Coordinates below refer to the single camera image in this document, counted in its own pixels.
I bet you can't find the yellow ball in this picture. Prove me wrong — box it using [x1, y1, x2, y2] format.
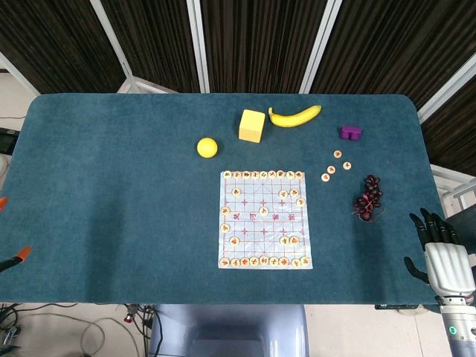
[196, 137, 219, 160]

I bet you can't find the black device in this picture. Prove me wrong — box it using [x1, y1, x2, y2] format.
[0, 127, 19, 153]

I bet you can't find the purple block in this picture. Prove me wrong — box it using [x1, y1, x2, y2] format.
[340, 125, 363, 142]

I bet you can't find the yellow banana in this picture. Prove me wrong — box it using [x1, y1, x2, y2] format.
[268, 104, 323, 129]

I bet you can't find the Chinese chess board sheet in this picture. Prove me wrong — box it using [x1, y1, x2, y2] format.
[217, 170, 313, 271]

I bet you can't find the yellow cube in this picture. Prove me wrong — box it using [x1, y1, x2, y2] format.
[238, 109, 267, 143]

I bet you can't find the black cable bundle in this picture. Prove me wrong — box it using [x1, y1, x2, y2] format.
[124, 304, 161, 338]

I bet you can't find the white metal frame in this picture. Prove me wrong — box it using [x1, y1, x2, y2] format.
[431, 163, 476, 217]

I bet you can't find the blue-grey robot torso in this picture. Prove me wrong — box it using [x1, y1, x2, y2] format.
[148, 304, 310, 357]

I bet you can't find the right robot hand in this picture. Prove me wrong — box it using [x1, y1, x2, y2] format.
[404, 208, 470, 298]

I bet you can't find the dark purple grape bunch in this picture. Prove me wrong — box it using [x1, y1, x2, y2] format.
[350, 175, 386, 224]

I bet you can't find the blue felt table cloth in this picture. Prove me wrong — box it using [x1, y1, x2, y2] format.
[0, 93, 440, 306]

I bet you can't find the black table control panel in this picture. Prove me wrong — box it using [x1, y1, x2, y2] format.
[374, 303, 420, 311]

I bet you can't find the grey floor cable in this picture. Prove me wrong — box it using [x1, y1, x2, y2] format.
[61, 320, 149, 357]

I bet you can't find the dark partition panel white frame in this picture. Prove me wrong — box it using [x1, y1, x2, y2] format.
[416, 55, 476, 176]
[91, 0, 208, 94]
[0, 0, 127, 96]
[300, 0, 476, 112]
[187, 0, 343, 94]

